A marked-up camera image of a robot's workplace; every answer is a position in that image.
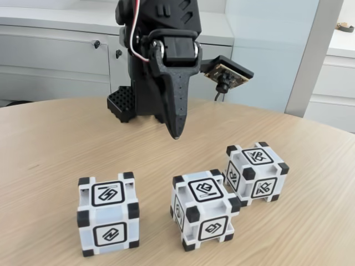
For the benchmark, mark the white cube crossed symbol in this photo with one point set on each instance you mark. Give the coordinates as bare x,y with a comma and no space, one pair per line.
256,171

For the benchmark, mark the white cube layered symbol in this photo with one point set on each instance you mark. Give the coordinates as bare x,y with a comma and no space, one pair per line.
206,206

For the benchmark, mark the black cabinet key lock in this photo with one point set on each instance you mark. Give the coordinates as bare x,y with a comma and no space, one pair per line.
118,53
96,43

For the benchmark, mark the white cube lightning symbol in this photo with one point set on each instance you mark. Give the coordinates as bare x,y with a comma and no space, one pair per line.
108,219

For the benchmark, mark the grey metal column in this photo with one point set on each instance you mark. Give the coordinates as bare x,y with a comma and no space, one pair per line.
313,55

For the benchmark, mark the white drawer unit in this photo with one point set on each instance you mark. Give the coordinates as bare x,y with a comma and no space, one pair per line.
335,83

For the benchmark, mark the camera board on black mount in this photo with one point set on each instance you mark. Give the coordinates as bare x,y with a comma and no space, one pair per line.
227,72

